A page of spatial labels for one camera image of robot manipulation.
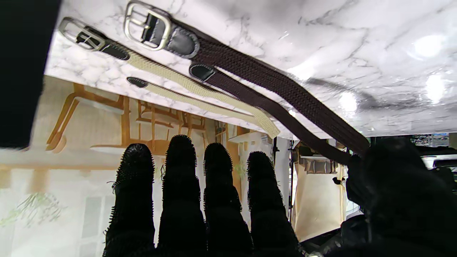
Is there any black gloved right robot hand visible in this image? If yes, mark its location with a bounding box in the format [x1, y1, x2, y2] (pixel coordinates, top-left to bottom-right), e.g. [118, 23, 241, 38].
[104, 135, 457, 257]

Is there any dark brown woven belt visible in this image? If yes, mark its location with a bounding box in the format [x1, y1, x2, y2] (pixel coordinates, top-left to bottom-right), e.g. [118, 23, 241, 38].
[123, 0, 370, 165]

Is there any beige woven belt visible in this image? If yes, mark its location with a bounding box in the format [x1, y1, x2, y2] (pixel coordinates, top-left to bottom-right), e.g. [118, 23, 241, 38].
[58, 17, 281, 139]

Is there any black belt storage box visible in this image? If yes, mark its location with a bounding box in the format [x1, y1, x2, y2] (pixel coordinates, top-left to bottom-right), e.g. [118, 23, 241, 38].
[0, 0, 63, 148]

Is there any beige hanging cloth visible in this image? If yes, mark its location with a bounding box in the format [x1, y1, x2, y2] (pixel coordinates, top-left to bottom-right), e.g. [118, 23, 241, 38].
[293, 143, 348, 243]

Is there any black backdrop stand pole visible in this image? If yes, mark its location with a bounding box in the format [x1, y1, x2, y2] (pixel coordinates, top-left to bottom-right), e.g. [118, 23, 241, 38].
[287, 139, 297, 223]

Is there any printed room backdrop cloth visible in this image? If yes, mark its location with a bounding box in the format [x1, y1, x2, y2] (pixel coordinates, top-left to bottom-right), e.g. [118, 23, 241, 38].
[0, 75, 286, 257]

